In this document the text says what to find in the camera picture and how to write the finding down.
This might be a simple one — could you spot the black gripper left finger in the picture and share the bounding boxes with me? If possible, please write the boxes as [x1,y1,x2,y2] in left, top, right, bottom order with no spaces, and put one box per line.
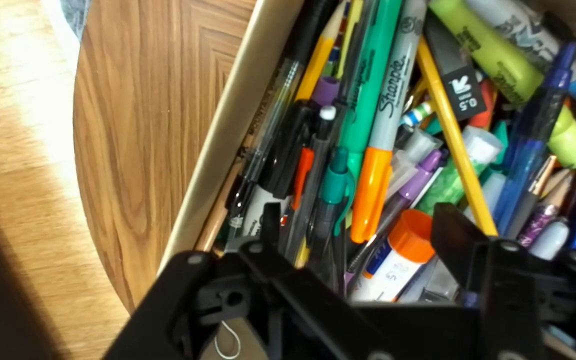
[260,201,284,253]

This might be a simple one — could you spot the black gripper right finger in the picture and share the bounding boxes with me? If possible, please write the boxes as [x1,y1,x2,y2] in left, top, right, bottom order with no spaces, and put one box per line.
[431,202,505,276]

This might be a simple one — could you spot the translucent green pen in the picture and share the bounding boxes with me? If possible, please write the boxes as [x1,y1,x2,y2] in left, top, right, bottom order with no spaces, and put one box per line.
[418,158,484,217]

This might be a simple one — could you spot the orange pen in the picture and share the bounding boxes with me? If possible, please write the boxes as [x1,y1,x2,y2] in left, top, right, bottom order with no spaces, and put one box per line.
[291,146,319,212]

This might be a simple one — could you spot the metallic purple pen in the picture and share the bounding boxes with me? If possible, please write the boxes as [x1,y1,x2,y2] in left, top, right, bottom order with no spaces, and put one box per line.
[517,202,560,251]

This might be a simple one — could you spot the teal grip dark pen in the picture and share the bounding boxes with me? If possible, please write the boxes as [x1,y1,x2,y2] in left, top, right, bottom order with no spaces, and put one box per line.
[304,146,358,283]

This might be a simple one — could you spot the clear barrel black pen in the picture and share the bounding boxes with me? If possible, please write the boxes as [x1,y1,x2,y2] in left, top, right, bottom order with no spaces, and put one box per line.
[224,59,304,237]

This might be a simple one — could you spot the blue ballpoint pen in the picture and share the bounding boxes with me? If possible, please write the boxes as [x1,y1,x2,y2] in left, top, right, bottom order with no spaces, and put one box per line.
[493,39,576,237]

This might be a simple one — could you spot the cardboard box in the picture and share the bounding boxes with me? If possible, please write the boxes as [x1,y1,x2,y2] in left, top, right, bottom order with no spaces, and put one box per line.
[156,0,576,360]

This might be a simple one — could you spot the green marker pen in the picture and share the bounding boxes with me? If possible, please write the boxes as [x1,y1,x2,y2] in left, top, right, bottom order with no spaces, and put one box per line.
[336,0,405,177]

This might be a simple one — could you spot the white glue stick orange cap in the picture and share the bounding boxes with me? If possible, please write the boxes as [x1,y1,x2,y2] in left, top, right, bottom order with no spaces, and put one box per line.
[349,208,439,306]

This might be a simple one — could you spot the black marker with clip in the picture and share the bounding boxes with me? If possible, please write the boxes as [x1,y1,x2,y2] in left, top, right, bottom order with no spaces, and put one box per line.
[260,99,320,201]

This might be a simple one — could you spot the white rounded cap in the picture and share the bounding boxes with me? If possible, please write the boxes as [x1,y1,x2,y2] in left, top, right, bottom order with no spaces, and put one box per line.
[528,219,572,263]

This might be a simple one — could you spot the long yellow pencil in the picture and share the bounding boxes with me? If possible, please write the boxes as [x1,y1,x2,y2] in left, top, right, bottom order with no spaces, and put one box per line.
[415,39,503,241]

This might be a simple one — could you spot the red orange marker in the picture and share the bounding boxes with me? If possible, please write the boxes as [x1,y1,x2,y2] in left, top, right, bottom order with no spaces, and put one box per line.
[466,78,500,132]

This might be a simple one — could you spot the small purple cap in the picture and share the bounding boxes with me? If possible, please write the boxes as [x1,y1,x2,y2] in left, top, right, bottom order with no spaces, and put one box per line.
[313,77,342,109]

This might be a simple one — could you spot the wooden side table black legs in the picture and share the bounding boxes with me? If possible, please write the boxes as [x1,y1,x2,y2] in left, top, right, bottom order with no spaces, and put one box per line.
[72,0,258,314]

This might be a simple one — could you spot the black pencil lead case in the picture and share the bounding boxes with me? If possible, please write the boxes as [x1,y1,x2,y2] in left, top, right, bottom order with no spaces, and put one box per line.
[425,12,497,122]

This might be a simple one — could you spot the sharpened yellow pencil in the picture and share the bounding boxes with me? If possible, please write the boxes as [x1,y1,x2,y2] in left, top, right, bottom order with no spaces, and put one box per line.
[295,0,353,105]

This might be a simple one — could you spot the yellow green highlighter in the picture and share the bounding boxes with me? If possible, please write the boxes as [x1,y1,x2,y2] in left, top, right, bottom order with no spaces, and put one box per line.
[427,0,576,170]

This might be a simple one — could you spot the white printed marker blue cap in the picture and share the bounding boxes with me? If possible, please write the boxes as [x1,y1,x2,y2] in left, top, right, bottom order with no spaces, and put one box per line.
[466,0,576,110]

